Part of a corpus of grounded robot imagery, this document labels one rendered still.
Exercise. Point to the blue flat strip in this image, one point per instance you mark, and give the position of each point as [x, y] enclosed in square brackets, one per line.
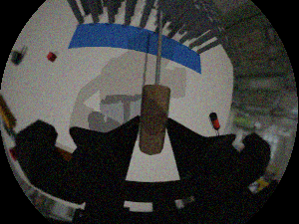
[134, 38]

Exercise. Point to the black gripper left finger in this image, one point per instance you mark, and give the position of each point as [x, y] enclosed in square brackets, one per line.
[118, 143]

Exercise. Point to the red-handled screwdriver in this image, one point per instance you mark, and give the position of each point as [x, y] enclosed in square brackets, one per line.
[214, 120]

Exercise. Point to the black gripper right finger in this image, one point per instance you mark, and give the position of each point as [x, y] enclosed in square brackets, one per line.
[189, 148]

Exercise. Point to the orange rectangular bar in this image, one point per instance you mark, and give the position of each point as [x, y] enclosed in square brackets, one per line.
[8, 116]

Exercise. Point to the brown-handled metal probe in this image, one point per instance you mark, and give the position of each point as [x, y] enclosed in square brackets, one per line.
[154, 108]

